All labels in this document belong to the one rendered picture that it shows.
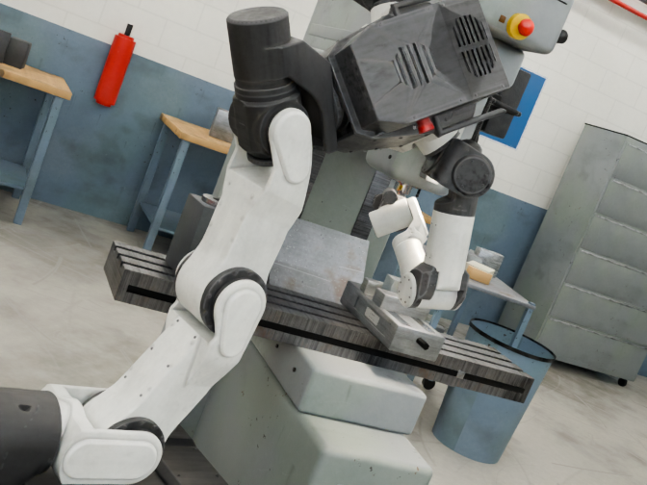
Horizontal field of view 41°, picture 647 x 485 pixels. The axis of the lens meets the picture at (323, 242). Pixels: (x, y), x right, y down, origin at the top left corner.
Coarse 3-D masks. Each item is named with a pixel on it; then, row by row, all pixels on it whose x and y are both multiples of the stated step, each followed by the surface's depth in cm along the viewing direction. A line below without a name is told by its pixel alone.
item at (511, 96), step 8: (520, 72) 257; (528, 72) 258; (520, 80) 257; (528, 80) 258; (512, 88) 257; (520, 88) 258; (504, 96) 257; (512, 96) 258; (520, 96) 259; (512, 104) 259; (488, 112) 259; (488, 120) 258; (496, 120) 259; (504, 120) 260; (488, 128) 258; (496, 128) 259; (504, 128) 260; (496, 136) 261; (504, 136) 261
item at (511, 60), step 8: (496, 40) 215; (504, 48) 216; (512, 48) 217; (504, 56) 217; (512, 56) 217; (520, 56) 218; (504, 64) 217; (512, 64) 218; (520, 64) 219; (512, 72) 219; (512, 80) 219
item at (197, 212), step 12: (192, 204) 215; (204, 204) 211; (216, 204) 212; (192, 216) 213; (204, 216) 209; (180, 228) 218; (192, 228) 212; (204, 228) 210; (180, 240) 216; (192, 240) 210; (168, 252) 220; (180, 252) 214; (168, 264) 218
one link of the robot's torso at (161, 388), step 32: (256, 288) 166; (192, 320) 175; (224, 320) 164; (256, 320) 169; (160, 352) 171; (192, 352) 168; (224, 352) 166; (128, 384) 170; (160, 384) 166; (192, 384) 170; (96, 416) 167; (128, 416) 165; (160, 416) 169
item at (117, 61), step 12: (120, 36) 588; (120, 48) 587; (132, 48) 592; (108, 60) 590; (120, 60) 589; (108, 72) 590; (120, 72) 592; (108, 84) 591; (120, 84) 597; (96, 96) 594; (108, 96) 593
